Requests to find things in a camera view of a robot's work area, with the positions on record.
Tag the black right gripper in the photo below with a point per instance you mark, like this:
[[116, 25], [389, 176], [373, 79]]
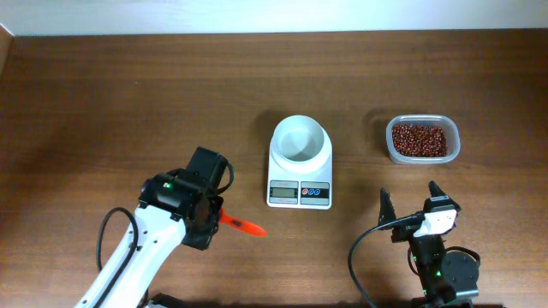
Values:
[[411, 232]]

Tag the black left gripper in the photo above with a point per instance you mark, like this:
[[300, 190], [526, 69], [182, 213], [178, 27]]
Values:
[[199, 239]]

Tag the orange measuring scoop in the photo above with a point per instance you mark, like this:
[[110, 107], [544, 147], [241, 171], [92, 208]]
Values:
[[244, 226]]

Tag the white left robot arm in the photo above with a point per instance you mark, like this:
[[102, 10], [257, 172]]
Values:
[[178, 207]]

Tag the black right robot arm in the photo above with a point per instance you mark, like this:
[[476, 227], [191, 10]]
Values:
[[448, 275]]

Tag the white digital kitchen scale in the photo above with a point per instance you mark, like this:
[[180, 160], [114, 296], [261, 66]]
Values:
[[306, 185]]

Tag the red adzuki beans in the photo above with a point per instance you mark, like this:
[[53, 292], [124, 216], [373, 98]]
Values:
[[411, 140]]

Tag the clear plastic container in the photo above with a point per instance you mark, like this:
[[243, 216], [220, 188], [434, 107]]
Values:
[[450, 130]]

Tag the white round bowl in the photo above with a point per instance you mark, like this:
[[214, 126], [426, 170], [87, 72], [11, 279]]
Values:
[[298, 138]]

